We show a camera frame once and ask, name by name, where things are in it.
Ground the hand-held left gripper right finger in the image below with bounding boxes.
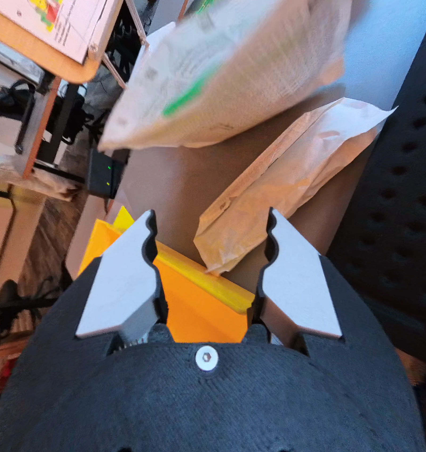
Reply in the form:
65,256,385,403
252,208,343,348

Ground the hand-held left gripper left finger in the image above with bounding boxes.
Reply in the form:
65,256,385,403
75,209,168,342

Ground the large white paper bag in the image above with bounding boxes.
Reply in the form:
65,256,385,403
98,0,353,150

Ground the long white paper bag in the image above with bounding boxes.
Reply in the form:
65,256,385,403
193,97,398,277

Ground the black perforated chair armrest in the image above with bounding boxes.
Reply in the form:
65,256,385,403
326,0,426,369

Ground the printed instruction sheet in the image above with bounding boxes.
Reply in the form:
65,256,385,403
8,0,109,65

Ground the white document stand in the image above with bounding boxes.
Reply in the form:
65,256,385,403
0,0,150,89

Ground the black box with green lights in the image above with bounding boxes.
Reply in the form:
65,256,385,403
87,148,129,200

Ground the yellow plastic bin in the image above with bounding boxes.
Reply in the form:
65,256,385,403
77,206,256,344

